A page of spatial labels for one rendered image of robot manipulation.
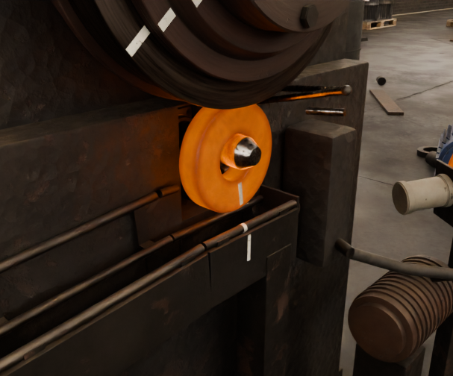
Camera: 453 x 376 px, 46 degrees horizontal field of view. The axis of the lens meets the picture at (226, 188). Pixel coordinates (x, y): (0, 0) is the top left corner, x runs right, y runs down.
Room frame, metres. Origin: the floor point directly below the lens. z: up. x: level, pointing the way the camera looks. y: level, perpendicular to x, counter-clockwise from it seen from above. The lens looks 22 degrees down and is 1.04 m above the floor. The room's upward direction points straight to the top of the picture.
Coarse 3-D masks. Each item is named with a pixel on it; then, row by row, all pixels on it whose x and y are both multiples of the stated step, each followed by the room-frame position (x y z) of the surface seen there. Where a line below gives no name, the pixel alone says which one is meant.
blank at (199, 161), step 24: (192, 120) 0.66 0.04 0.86; (216, 120) 0.64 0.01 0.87; (240, 120) 0.68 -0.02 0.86; (264, 120) 0.71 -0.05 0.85; (192, 144) 0.63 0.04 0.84; (216, 144) 0.64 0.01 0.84; (264, 144) 0.72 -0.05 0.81; (192, 168) 0.62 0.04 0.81; (216, 168) 0.64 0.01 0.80; (264, 168) 0.72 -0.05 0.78; (192, 192) 0.63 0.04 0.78; (216, 192) 0.64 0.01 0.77; (240, 192) 0.68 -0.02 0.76
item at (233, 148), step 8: (184, 120) 0.75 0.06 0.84; (184, 128) 0.72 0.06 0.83; (240, 136) 0.67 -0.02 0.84; (232, 144) 0.66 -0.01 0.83; (240, 144) 0.65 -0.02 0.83; (248, 144) 0.65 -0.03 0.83; (256, 144) 0.66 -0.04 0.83; (224, 152) 0.66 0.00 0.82; (232, 152) 0.65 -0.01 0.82; (240, 152) 0.65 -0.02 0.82; (248, 152) 0.65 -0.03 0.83; (256, 152) 0.65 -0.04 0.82; (224, 160) 0.66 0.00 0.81; (232, 160) 0.65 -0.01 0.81; (240, 160) 0.65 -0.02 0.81; (248, 160) 0.64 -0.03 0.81; (256, 160) 0.65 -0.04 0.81; (240, 168) 0.65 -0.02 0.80
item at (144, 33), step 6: (192, 0) 0.54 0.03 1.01; (198, 0) 0.55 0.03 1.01; (168, 12) 0.55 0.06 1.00; (162, 18) 0.54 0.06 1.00; (168, 18) 0.55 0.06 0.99; (162, 24) 0.54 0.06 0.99; (168, 24) 0.55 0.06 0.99; (144, 30) 0.55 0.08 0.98; (162, 30) 0.54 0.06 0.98; (138, 36) 0.54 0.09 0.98; (144, 36) 0.55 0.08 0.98; (132, 42) 0.53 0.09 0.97; (138, 42) 0.54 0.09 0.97; (126, 48) 0.53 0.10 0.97; (132, 48) 0.53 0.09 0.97; (132, 54) 0.53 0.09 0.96
